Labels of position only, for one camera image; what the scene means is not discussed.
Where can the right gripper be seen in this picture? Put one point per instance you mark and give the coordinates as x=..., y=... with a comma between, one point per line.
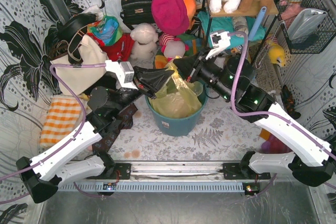
x=195, y=68

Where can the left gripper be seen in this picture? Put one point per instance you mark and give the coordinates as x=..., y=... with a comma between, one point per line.
x=140, y=83

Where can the yellow trash bag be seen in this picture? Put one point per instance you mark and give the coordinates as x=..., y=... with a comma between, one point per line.
x=176, y=84

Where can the teal trash bin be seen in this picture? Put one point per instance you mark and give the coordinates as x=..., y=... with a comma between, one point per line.
x=178, y=124

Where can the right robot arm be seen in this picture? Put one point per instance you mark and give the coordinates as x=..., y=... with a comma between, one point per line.
x=311, y=160

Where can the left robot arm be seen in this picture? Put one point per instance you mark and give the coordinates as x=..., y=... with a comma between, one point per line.
x=105, y=105

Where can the rainbow striped bag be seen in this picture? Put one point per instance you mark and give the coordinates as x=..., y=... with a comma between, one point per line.
x=194, y=43

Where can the magenta fabric bag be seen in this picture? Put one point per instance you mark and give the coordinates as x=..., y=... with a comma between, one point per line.
x=170, y=16

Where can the colourful printed bag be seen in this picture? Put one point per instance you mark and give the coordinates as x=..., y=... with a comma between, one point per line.
x=105, y=32

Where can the cream canvas tote bag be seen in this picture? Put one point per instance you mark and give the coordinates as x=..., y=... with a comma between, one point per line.
x=79, y=79

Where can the pink white plush doll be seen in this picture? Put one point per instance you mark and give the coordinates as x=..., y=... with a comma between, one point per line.
x=172, y=46

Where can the brown patterned necktie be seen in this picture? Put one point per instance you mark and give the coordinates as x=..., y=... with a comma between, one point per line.
x=126, y=117

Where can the red cloth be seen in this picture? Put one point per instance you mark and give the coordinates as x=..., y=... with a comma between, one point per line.
x=121, y=50

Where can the teal folded cloth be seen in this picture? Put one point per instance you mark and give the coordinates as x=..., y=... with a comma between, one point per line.
x=226, y=24

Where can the orange plush toy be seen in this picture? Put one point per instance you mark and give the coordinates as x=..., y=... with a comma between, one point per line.
x=191, y=10

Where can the grey rolled sock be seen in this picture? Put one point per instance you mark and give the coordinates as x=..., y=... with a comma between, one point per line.
x=240, y=24

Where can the black leather handbag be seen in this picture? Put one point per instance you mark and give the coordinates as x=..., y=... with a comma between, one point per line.
x=135, y=12

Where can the orange checkered towel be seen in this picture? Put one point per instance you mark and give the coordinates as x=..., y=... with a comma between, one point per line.
x=64, y=115

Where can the wooden metal shelf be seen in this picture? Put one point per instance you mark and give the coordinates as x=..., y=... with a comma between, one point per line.
x=252, y=12

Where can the silver foil pouch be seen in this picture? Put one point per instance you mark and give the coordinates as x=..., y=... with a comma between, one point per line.
x=306, y=22

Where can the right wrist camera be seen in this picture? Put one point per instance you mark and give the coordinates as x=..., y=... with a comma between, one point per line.
x=220, y=41

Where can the aluminium front rail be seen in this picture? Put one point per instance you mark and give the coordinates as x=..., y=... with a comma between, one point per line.
x=178, y=169

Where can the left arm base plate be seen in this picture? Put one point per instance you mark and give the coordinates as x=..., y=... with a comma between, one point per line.
x=121, y=171

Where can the grey cable duct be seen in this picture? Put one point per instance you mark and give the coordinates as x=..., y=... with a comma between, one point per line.
x=157, y=187

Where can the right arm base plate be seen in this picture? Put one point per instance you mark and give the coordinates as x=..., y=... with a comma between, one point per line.
x=232, y=171

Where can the black wire basket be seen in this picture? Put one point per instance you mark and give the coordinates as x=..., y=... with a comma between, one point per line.
x=315, y=42

